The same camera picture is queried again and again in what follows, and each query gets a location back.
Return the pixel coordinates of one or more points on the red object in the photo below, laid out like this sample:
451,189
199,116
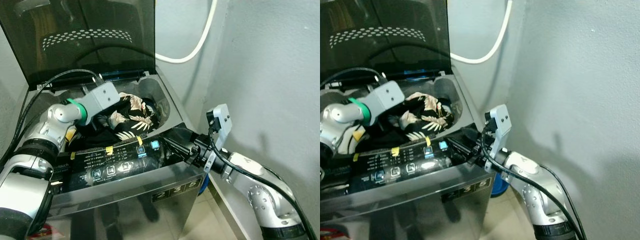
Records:
41,233
329,234

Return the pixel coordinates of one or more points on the blue round object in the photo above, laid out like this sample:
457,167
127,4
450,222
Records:
499,186
202,186

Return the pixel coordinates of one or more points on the steel top-load washing machine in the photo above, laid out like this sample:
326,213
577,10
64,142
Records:
415,205
125,200

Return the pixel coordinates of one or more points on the black washer control panel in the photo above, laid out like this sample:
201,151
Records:
120,162
400,165

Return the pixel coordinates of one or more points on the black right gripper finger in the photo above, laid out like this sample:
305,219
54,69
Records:
184,134
467,133
175,148
457,147

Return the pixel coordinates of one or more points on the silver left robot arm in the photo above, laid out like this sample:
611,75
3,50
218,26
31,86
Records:
25,175
337,117

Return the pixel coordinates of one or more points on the dark tinted washer lid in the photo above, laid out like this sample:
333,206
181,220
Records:
75,35
380,35

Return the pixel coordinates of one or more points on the black number label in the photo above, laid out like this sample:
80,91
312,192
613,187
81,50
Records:
177,192
467,190

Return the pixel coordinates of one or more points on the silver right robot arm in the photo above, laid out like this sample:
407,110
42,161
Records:
260,195
535,190

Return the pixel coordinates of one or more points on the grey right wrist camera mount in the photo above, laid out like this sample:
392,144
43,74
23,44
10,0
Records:
221,125
500,125

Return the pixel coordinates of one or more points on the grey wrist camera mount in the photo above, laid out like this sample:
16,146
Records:
500,125
385,100
102,100
221,125

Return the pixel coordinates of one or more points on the black floral print garment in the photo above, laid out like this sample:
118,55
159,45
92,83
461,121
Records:
135,115
430,112

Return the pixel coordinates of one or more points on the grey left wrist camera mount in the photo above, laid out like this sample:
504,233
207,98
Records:
102,100
385,100

